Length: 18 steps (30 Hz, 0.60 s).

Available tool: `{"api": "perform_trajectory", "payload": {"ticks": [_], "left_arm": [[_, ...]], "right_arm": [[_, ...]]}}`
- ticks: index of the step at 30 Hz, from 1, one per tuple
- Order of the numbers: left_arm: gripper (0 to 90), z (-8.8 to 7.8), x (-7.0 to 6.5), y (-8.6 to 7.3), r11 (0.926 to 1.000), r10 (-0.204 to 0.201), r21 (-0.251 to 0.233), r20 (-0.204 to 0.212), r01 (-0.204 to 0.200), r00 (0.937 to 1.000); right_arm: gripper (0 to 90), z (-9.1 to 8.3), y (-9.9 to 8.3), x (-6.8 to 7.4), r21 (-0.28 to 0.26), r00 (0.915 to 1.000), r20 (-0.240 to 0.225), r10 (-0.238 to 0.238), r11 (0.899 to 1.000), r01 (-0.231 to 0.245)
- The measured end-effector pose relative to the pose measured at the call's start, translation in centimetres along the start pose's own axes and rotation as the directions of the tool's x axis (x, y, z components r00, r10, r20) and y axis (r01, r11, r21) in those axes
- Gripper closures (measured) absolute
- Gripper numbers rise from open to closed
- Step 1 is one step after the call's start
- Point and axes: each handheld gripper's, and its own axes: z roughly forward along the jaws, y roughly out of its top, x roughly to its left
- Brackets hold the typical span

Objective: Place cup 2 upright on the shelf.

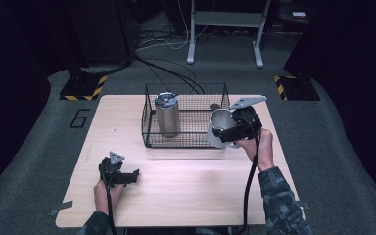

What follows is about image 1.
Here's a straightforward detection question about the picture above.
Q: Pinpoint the person's left hand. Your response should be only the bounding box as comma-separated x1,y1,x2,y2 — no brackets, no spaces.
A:
93,178,125,216

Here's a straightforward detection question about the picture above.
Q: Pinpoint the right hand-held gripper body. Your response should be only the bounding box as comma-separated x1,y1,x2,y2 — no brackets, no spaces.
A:
228,95,268,142

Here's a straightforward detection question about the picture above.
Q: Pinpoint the black base with striped edge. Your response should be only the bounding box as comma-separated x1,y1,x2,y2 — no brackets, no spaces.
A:
59,74,108,102
273,74,322,102

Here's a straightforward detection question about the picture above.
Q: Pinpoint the steel mug with handle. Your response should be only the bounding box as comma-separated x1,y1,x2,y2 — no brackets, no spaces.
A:
206,108,243,150

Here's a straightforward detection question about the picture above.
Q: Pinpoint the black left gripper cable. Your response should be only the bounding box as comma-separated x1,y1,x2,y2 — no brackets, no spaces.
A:
104,184,118,235

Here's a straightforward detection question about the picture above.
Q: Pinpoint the white metal stand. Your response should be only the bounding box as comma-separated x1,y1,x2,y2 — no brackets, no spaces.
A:
186,0,272,69

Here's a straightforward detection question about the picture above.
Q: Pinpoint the tall steel tumbler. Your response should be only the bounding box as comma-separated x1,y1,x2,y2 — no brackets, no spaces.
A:
154,92,181,139

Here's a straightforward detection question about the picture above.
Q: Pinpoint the black wire basket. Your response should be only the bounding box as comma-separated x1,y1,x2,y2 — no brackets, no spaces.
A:
141,82,232,149

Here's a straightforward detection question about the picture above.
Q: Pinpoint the white floor cable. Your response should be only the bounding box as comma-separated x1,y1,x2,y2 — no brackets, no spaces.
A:
135,0,210,52

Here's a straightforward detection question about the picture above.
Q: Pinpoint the person's right hand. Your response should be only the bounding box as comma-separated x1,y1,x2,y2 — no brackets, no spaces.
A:
234,127,275,173

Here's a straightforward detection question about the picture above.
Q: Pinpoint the black floor cable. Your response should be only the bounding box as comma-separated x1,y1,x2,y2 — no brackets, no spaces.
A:
132,53,206,96

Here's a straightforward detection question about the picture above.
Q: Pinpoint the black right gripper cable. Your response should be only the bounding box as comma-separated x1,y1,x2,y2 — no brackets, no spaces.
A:
236,130,262,235

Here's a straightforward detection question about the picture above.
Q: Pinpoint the black cabinet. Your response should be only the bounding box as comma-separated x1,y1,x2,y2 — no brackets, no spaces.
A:
62,0,135,68

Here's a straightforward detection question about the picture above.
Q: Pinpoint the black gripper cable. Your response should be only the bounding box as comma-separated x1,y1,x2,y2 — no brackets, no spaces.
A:
236,130,262,235
104,184,118,235

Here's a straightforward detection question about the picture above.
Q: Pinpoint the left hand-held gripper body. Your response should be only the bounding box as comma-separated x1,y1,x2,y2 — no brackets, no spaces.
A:
98,151,126,189

